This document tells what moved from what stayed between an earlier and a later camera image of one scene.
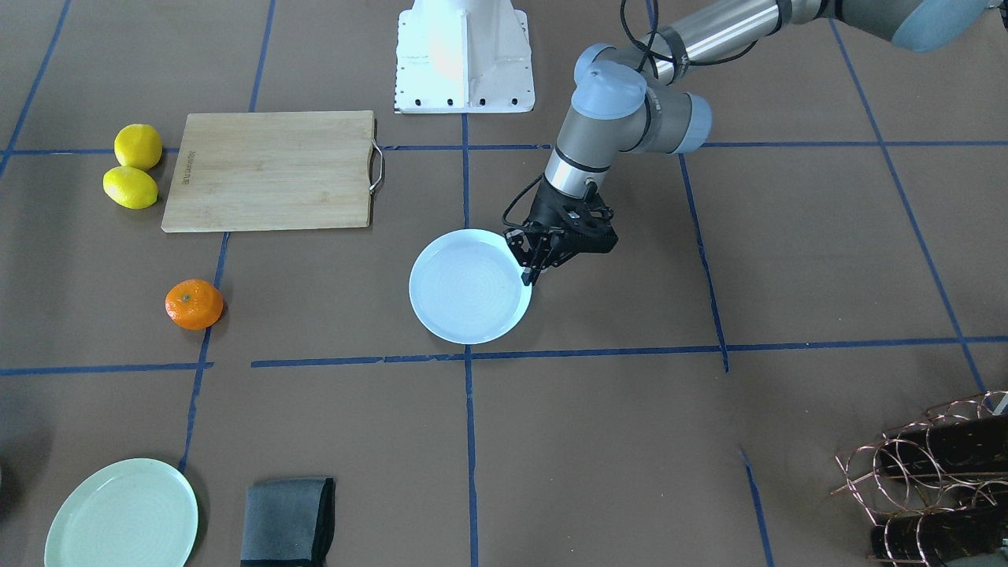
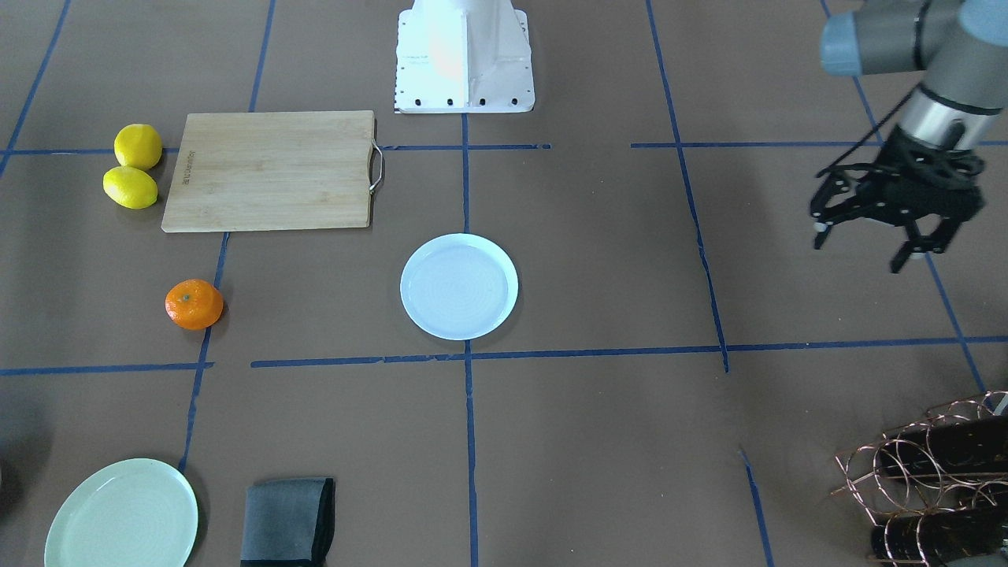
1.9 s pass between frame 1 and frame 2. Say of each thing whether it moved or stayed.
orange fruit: stayed
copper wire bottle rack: stayed
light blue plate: moved
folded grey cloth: stayed
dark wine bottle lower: stayed
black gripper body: moved
